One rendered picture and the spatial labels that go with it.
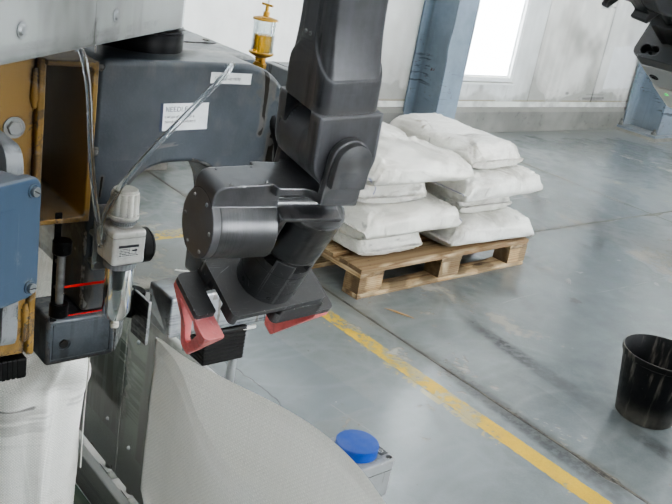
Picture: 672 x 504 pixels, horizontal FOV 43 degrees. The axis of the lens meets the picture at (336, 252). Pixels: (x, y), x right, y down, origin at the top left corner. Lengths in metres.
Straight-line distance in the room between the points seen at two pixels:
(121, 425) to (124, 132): 1.06
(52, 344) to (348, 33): 0.50
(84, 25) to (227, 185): 0.20
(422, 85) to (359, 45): 6.31
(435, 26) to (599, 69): 2.49
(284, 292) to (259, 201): 0.11
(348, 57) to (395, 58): 6.13
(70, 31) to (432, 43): 6.22
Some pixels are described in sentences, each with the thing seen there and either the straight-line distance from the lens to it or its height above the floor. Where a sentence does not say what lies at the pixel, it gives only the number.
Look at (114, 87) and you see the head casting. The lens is 0.89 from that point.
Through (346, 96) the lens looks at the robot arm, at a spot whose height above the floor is 1.38.
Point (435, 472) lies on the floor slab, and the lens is 2.73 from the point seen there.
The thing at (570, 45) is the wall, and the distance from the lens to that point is 8.42.
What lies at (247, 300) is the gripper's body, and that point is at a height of 1.18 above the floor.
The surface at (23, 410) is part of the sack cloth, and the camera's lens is 1.32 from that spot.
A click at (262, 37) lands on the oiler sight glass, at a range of 0.99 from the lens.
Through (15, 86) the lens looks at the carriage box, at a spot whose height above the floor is 1.31.
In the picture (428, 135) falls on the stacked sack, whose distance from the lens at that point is 4.33.
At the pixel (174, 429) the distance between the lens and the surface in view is 0.94.
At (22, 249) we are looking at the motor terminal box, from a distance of 0.63.
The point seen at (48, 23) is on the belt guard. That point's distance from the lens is 0.72.
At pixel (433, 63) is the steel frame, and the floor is 0.60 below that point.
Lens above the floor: 1.50
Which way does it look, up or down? 21 degrees down
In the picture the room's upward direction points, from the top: 10 degrees clockwise
